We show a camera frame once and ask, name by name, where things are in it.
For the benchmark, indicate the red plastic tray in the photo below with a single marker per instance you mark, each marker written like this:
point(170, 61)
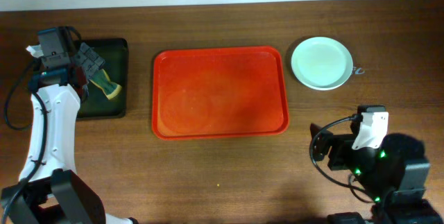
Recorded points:
point(218, 93)

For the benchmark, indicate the white plate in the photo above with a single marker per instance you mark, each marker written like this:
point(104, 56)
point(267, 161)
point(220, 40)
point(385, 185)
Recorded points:
point(322, 77)

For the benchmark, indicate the yellow green sponge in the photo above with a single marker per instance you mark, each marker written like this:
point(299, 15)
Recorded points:
point(102, 80)

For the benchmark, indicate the black rectangular water tray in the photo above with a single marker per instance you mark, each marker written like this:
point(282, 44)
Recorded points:
point(97, 106)

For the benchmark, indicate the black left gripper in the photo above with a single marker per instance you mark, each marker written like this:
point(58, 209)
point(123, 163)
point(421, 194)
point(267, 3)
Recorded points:
point(87, 62)

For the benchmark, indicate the light green plate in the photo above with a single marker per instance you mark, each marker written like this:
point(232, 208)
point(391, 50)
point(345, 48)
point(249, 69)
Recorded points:
point(321, 51)

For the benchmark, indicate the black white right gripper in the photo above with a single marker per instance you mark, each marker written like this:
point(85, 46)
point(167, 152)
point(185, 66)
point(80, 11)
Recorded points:
point(329, 152)

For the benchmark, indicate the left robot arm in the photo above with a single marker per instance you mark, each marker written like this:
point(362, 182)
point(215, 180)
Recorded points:
point(48, 189)

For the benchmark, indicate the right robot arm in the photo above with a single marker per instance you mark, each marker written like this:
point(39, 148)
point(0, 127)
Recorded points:
point(387, 171)

